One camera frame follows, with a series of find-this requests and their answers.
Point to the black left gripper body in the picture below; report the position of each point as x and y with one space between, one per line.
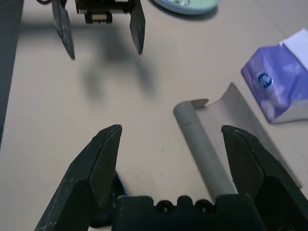
101 10

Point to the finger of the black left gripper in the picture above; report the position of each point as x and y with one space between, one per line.
63 31
138 29

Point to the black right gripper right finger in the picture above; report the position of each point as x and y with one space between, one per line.
260 168

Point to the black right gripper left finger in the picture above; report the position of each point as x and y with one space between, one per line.
91 168

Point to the black sunglasses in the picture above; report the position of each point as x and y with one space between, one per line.
118 190

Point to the white tissue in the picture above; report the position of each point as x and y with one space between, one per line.
180 2

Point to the grey glasses case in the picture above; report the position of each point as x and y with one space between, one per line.
202 149

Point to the light blue plate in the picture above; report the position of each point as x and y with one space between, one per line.
187 12

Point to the purple tissue pack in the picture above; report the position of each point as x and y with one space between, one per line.
272 84

